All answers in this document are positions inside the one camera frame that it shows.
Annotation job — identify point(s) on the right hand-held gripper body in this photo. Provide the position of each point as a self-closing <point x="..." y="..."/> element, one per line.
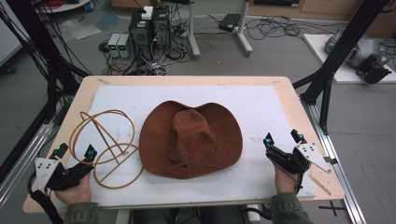
<point x="295" y="158"/>

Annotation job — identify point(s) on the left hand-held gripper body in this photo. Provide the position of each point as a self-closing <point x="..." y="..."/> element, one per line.
<point x="51" y="172"/>

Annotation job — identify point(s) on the person's right hand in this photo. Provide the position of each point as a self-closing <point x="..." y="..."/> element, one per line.
<point x="285" y="182"/>

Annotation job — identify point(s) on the person's left hand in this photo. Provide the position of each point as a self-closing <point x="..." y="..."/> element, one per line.
<point x="74" y="193"/>

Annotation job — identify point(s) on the brown felt cowboy hat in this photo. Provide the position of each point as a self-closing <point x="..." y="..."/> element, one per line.
<point x="190" y="140"/>

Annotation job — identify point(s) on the white floor board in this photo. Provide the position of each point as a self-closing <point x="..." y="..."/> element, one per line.
<point x="345" y="62"/>

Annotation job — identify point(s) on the white foam mat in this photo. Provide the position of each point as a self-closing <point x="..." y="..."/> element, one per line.
<point x="193" y="186"/>

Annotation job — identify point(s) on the grey power supply unit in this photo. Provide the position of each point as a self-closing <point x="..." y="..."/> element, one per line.
<point x="124" y="46"/>
<point x="113" y="45"/>

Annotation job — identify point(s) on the grey desk leg stand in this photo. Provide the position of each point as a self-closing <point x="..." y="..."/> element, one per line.
<point x="218" y="31"/>

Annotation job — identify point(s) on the black box on floor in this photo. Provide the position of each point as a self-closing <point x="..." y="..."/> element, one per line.
<point x="229" y="22"/>

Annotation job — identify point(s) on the black computer tower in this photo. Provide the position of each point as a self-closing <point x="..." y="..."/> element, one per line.
<point x="149" y="31"/>

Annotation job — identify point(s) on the aluminium rail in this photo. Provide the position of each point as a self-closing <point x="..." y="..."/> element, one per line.
<point x="21" y="165"/>
<point x="336" y="161"/>

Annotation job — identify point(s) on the black metal frame post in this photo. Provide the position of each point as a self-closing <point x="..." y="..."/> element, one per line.
<point x="339" y="53"/>
<point x="40" y="46"/>

